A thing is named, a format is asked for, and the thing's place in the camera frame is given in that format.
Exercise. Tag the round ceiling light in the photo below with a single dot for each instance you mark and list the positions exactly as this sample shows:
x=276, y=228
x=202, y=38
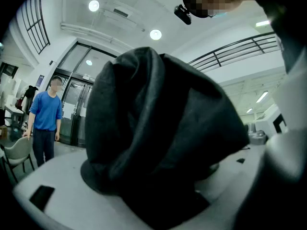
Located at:
x=93, y=5
x=89, y=62
x=155, y=34

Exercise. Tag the white box machine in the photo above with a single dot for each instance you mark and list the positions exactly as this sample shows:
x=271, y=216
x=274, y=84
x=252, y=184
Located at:
x=266, y=121

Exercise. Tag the ceiling tube light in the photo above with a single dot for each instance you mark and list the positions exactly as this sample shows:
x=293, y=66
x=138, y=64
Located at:
x=262, y=96
x=262, y=23
x=249, y=110

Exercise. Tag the black head-worn camera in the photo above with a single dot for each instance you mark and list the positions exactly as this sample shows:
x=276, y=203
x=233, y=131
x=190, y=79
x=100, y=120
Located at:
x=182, y=14

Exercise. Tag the black cloth item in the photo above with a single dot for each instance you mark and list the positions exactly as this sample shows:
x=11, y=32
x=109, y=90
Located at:
x=153, y=116

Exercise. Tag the white ceiling pipe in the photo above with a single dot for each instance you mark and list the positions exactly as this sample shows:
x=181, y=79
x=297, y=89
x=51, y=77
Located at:
x=84, y=31

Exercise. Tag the black balcony railing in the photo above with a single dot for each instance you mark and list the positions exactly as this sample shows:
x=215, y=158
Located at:
x=239, y=49

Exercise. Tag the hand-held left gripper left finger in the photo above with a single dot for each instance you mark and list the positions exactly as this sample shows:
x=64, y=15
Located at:
x=72, y=188

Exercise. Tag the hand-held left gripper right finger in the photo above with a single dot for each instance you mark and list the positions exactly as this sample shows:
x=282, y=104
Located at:
x=230, y=181

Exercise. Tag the light grey chair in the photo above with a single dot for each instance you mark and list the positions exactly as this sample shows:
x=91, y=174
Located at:
x=18, y=150

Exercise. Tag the white ceiling air vent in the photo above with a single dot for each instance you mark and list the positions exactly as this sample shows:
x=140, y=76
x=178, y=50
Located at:
x=120, y=12

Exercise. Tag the black framed glass doors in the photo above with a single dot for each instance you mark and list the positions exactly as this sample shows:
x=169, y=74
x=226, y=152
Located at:
x=76, y=92

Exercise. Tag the silver metal vessel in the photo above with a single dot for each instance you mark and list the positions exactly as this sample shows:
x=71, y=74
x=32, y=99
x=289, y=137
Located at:
x=257, y=138

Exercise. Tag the white paper sheet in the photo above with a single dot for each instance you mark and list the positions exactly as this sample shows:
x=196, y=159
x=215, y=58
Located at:
x=68, y=110
x=82, y=110

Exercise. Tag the black window grille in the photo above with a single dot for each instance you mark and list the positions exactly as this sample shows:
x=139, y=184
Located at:
x=36, y=20

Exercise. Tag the white background table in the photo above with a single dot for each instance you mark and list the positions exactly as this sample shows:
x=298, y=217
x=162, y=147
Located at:
x=13, y=111

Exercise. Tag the person's black clothing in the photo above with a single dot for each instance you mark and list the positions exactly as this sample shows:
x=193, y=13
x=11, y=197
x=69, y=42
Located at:
x=287, y=20

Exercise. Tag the dark hanging coat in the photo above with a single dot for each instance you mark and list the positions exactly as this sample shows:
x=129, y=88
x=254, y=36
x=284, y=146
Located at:
x=30, y=92

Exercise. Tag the blue wall poster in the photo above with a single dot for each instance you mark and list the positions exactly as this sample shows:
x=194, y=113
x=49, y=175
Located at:
x=40, y=80

